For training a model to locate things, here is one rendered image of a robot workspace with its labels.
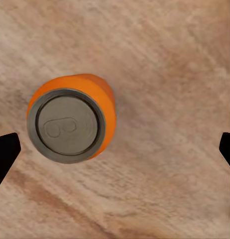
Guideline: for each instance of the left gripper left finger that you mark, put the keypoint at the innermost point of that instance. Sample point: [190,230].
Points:
[9,151]

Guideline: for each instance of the can of soda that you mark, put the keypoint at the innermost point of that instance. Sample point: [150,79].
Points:
[72,119]

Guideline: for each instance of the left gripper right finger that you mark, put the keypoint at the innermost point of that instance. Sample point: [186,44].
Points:
[225,146]

